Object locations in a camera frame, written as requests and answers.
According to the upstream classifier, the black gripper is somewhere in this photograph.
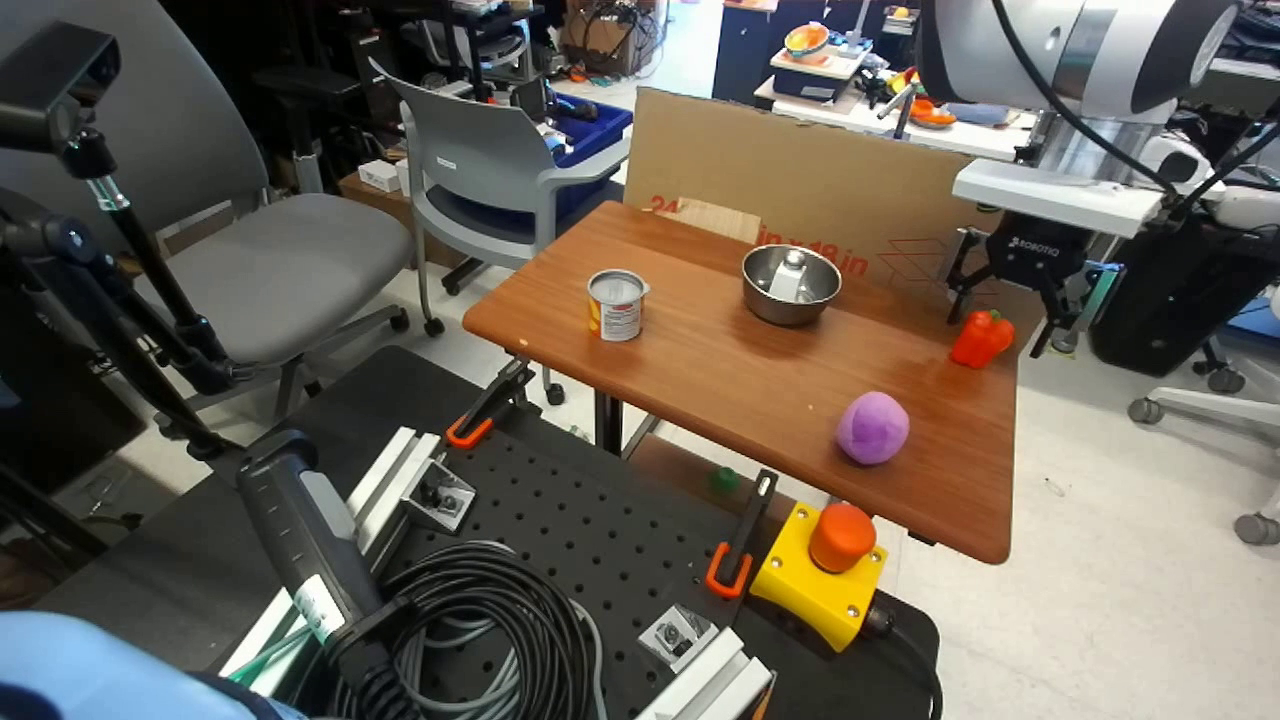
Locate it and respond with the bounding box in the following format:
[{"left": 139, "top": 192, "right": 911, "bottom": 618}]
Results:
[{"left": 943, "top": 221, "right": 1079, "bottom": 359}]

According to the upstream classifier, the orange pepper toy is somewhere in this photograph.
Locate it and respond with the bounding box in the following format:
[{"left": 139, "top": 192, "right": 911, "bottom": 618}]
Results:
[{"left": 943, "top": 308, "right": 1020, "bottom": 370}]

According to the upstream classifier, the black control box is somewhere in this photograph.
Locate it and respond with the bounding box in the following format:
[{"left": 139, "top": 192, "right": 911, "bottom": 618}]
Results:
[{"left": 1087, "top": 210, "right": 1280, "bottom": 378}]

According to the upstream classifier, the purple plush ball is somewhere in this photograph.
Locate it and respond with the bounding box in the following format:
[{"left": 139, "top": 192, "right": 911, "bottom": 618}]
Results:
[{"left": 832, "top": 387, "right": 915, "bottom": 466}]

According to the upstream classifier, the cluttered white table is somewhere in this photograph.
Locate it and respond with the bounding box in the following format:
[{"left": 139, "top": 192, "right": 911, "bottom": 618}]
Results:
[{"left": 753, "top": 14, "right": 1044, "bottom": 167}]

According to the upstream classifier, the silver block in bowl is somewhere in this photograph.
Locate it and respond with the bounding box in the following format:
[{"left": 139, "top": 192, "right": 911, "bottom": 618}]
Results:
[{"left": 772, "top": 248, "right": 817, "bottom": 304}]

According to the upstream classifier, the silver metal bowl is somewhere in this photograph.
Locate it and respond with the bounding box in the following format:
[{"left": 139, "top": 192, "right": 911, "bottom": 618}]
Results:
[{"left": 738, "top": 238, "right": 848, "bottom": 333}]

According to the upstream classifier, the grey wheeled chair base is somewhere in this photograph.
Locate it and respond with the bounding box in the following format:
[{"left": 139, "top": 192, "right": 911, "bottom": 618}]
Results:
[{"left": 1123, "top": 336, "right": 1280, "bottom": 553}]

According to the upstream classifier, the brown cardboard sheet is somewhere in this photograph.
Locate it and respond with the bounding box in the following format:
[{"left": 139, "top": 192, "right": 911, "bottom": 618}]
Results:
[{"left": 622, "top": 82, "right": 1054, "bottom": 336}]

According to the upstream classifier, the yellow emergency stop button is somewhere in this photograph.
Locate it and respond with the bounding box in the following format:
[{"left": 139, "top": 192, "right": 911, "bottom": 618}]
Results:
[{"left": 744, "top": 494, "right": 893, "bottom": 655}]

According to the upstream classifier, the orange black clamp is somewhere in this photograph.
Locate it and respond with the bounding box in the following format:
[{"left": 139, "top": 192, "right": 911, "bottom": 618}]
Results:
[
  {"left": 444, "top": 355, "right": 541, "bottom": 456},
  {"left": 702, "top": 464, "right": 785, "bottom": 604}
]

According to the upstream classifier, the white tin can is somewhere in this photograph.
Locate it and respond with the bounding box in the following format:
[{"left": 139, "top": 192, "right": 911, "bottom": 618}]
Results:
[{"left": 583, "top": 264, "right": 651, "bottom": 348}]

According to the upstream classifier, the blue plastic bin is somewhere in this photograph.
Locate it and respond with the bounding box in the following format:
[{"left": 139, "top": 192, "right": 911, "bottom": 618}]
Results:
[{"left": 533, "top": 93, "right": 637, "bottom": 175}]

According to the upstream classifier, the black perforated breadboard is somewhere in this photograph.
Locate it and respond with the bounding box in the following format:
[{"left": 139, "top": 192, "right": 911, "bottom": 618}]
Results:
[{"left": 32, "top": 343, "right": 950, "bottom": 720}]

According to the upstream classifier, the light grey plastic chair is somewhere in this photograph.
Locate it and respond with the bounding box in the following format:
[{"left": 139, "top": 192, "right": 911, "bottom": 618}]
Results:
[{"left": 394, "top": 77, "right": 631, "bottom": 339}]

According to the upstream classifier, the black handheld device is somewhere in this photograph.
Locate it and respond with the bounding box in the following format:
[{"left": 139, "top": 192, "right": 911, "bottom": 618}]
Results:
[{"left": 235, "top": 445, "right": 394, "bottom": 642}]

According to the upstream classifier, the grey fabric office chair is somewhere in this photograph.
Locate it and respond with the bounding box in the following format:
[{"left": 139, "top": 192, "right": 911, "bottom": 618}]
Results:
[{"left": 0, "top": 0, "right": 421, "bottom": 404}]

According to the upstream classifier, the light blue cloth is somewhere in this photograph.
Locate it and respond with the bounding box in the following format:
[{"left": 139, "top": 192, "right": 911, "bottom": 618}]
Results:
[{"left": 0, "top": 607, "right": 274, "bottom": 720}]

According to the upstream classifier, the black cable coil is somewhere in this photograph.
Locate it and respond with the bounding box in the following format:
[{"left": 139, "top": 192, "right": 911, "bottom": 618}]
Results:
[{"left": 324, "top": 536, "right": 614, "bottom": 720}]

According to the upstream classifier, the black camera stand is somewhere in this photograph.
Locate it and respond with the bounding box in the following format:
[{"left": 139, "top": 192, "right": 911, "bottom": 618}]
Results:
[{"left": 0, "top": 133, "right": 246, "bottom": 464}]

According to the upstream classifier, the black camera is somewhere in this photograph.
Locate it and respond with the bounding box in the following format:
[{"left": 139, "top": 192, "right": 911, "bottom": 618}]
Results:
[{"left": 0, "top": 21, "right": 126, "bottom": 152}]

